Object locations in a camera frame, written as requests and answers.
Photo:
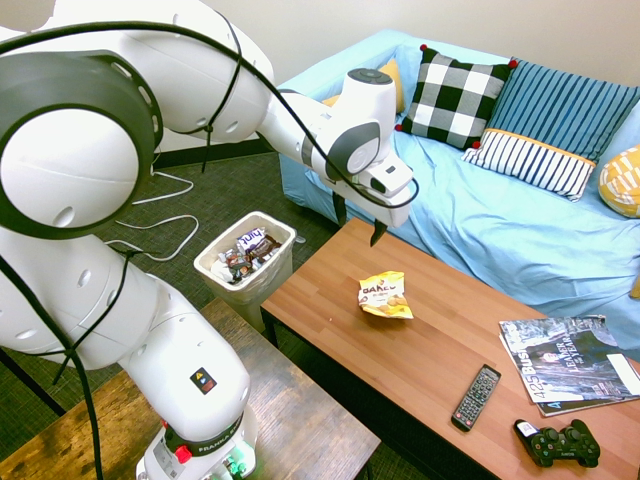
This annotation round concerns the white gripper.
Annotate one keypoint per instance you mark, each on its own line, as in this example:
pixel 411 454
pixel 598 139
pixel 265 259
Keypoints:
pixel 395 210

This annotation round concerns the yellow baked chip bag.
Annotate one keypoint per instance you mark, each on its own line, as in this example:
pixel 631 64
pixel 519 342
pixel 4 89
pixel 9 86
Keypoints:
pixel 382 297

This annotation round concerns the white trash bin with liner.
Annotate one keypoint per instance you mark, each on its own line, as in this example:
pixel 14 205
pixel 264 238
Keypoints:
pixel 260 295

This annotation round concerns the brown snack wrapper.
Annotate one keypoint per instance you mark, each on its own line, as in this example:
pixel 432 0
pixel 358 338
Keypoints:
pixel 265 249

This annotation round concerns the purple snack wrapper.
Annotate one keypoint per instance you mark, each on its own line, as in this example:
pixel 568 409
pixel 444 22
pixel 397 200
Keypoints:
pixel 250 239

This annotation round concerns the dark red snack wrapper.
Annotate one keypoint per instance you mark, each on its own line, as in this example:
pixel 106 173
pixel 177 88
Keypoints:
pixel 237 260

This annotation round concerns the light blue covered sofa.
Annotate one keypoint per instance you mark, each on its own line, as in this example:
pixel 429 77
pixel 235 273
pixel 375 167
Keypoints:
pixel 500 240

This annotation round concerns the crumpled white paper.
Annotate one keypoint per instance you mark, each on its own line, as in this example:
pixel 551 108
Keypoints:
pixel 221 271

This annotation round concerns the plain yellow pillow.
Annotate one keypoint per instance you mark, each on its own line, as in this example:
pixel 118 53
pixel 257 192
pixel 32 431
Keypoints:
pixel 395 75

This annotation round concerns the black white checkered pillow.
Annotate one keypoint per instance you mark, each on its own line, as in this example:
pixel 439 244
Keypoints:
pixel 455 97

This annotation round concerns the reddish wooden coffee table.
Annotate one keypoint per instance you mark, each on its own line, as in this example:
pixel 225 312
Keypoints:
pixel 430 360

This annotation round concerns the white navy striped pillow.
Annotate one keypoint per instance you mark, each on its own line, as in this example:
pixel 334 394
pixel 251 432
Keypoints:
pixel 530 162

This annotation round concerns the dark rustic wooden table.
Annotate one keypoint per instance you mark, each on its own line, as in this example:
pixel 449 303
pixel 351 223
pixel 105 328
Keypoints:
pixel 290 400

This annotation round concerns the black remote control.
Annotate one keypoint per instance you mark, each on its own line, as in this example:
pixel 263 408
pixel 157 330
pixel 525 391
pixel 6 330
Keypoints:
pixel 476 398

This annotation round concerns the blue striped pillow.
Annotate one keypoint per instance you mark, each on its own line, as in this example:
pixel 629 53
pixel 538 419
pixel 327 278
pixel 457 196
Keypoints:
pixel 560 107

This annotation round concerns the business magazine with dark cover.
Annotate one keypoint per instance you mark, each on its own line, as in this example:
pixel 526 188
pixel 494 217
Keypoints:
pixel 565 357

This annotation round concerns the yellow white patterned pillow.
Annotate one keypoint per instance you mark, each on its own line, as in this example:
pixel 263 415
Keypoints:
pixel 622 182

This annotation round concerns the small yellow cushion corner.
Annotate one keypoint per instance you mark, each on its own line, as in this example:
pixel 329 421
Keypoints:
pixel 636 287

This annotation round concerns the magazine with white border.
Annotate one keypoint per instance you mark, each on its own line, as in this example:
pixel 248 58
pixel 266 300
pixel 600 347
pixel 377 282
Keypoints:
pixel 585 405

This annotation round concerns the black game controller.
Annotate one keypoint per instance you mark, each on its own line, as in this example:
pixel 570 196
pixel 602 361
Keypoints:
pixel 560 446

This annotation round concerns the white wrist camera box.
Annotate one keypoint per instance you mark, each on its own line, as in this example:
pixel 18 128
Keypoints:
pixel 390 172

